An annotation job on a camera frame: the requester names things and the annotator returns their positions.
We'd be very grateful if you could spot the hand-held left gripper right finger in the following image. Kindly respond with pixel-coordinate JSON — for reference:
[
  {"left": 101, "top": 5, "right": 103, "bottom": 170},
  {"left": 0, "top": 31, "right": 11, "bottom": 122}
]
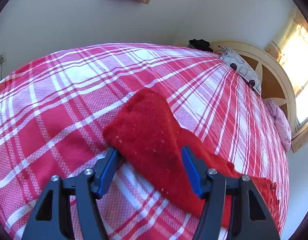
[{"left": 181, "top": 145, "right": 281, "bottom": 240}]

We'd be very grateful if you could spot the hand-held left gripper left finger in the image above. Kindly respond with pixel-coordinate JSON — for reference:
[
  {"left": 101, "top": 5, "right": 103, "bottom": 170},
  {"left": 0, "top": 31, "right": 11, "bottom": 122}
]
[{"left": 21, "top": 147, "right": 121, "bottom": 240}]

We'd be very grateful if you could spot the red knitted sweater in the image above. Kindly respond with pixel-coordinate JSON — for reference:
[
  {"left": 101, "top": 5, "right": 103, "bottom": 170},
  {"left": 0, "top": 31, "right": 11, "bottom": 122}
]
[{"left": 103, "top": 87, "right": 281, "bottom": 230}]

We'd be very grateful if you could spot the red white plaid bed sheet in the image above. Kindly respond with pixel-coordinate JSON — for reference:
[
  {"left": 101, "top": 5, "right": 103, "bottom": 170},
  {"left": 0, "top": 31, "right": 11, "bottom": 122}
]
[{"left": 0, "top": 42, "right": 290, "bottom": 240}]

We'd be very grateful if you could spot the pink pillow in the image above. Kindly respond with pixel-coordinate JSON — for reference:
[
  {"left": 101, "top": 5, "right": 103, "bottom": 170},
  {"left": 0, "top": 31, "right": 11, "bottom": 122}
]
[{"left": 265, "top": 99, "right": 293, "bottom": 152}]

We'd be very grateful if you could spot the grey patterned pillow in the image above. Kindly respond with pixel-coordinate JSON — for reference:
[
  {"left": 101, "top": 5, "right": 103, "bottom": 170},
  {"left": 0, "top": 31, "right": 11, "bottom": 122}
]
[{"left": 218, "top": 45, "right": 262, "bottom": 94}]

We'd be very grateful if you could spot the cream wooden headboard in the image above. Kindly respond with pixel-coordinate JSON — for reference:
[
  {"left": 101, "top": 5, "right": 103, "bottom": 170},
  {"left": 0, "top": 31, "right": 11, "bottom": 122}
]
[{"left": 210, "top": 41, "right": 298, "bottom": 135}]

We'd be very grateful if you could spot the black clothing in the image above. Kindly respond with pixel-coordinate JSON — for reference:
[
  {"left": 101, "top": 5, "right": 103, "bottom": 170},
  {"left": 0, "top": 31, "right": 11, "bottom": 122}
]
[{"left": 188, "top": 39, "right": 214, "bottom": 52}]

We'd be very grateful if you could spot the window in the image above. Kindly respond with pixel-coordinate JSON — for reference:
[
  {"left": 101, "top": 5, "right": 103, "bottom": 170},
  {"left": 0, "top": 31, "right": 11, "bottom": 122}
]
[{"left": 279, "top": 25, "right": 308, "bottom": 132}]

